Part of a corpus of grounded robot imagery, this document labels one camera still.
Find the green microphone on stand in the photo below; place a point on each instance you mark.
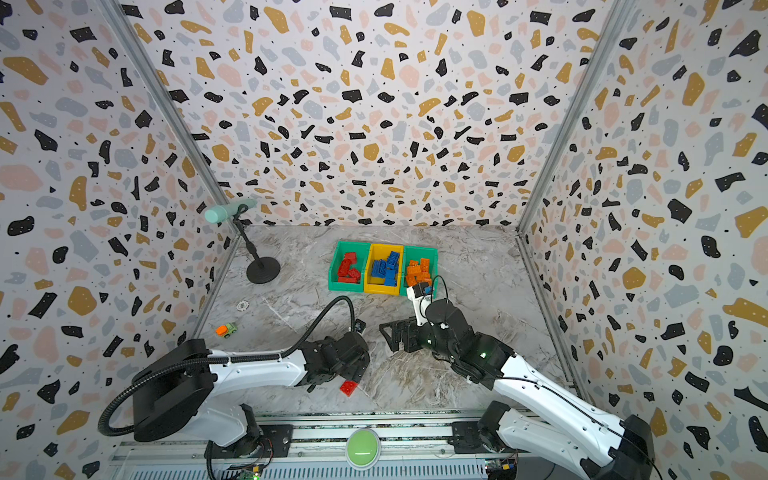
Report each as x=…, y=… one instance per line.
x=261, y=270

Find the blue lego brick top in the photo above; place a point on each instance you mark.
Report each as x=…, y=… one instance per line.
x=393, y=260

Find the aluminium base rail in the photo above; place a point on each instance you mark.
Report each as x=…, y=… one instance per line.
x=412, y=447

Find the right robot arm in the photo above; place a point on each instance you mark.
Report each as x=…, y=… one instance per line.
x=533, y=413

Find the lone red lego brick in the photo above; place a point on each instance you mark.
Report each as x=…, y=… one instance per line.
x=348, y=387

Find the blue lego brick slim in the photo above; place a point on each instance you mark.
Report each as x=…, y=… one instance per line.
x=373, y=269

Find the small orange toy car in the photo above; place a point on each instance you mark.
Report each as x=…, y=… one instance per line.
x=226, y=330

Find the green bin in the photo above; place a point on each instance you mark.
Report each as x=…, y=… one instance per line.
x=345, y=285
x=412, y=253

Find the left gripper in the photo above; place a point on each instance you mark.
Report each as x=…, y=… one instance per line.
x=360, y=370

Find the right green bin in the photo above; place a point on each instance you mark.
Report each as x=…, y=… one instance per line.
x=412, y=253

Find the yellow middle bin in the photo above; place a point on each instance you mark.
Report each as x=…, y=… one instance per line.
x=376, y=285

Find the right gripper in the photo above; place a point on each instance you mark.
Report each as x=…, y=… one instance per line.
x=404, y=326

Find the orange lego brick top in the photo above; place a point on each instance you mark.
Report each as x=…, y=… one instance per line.
x=413, y=273

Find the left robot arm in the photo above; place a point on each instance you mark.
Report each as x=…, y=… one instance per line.
x=188, y=401

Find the left green bin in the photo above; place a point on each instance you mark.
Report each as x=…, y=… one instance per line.
x=345, y=285

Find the small red lego cube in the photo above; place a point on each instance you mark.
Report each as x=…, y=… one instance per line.
x=350, y=257

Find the green push button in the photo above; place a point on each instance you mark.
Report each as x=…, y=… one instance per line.
x=363, y=449

